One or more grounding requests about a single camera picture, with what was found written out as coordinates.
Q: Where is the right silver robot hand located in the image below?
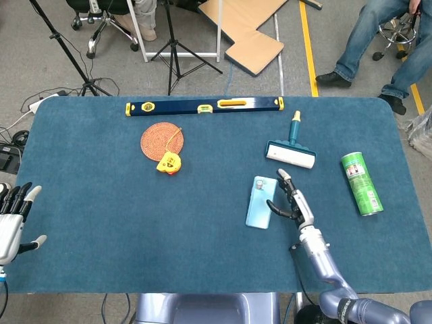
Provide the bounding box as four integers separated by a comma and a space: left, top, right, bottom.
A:
266, 168, 315, 233

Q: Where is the clear plastic bag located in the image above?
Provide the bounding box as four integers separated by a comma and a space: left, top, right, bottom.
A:
394, 113, 432, 161

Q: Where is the blue felt table cover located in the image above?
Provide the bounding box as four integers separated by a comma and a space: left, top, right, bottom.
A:
0, 95, 432, 295

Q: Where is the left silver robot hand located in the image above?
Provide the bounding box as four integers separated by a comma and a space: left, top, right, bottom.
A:
0, 182, 48, 267

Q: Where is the chrome office chair base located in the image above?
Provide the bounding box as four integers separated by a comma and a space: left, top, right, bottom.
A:
65, 0, 141, 60

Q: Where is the black waste bin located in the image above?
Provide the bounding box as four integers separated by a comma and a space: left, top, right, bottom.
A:
296, 304, 327, 324

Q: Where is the chrome wheeled stool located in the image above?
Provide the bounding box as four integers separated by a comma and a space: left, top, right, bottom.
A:
372, 9, 419, 62

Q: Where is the white metal frame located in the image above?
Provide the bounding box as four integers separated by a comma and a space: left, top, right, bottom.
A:
126, 0, 222, 63

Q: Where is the tan foam board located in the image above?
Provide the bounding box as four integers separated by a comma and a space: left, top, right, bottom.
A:
197, 0, 290, 78

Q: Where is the lavender robot base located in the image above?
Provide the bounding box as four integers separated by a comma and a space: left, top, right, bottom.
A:
134, 292, 281, 324

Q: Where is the black slanted light stand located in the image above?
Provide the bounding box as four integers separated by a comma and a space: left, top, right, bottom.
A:
28, 0, 113, 98

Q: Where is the black tripod with spread legs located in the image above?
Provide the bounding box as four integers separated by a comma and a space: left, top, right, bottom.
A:
150, 0, 223, 97

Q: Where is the black power adapter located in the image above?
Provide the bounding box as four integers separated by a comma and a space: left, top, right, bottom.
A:
0, 143, 23, 175

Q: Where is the orange woven round coaster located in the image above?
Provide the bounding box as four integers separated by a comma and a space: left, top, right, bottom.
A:
140, 122, 186, 161

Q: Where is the person leg with beige shoe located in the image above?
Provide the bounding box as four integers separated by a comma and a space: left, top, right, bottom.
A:
114, 0, 159, 43

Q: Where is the smartphone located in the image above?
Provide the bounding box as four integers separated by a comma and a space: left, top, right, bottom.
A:
245, 175, 279, 230

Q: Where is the green cylindrical snack can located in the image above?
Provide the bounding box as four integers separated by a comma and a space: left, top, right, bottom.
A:
340, 151, 385, 217

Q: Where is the white power strip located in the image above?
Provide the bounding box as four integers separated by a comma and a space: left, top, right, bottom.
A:
28, 97, 47, 114

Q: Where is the teal handled lint roller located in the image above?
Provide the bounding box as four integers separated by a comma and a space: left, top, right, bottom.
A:
264, 110, 317, 170

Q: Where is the blue yellow spirit level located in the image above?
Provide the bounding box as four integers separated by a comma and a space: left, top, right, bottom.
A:
125, 97, 285, 118

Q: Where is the yellow tape measure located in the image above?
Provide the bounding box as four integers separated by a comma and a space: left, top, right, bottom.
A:
155, 127, 184, 176

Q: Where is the silver floor strip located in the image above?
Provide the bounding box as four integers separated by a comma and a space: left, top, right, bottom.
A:
273, 13, 285, 97

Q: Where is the blue floor cable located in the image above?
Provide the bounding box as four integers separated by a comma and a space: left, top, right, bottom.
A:
224, 62, 234, 97

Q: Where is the seated person in jeans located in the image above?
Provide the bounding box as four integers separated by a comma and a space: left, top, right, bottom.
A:
315, 0, 432, 115

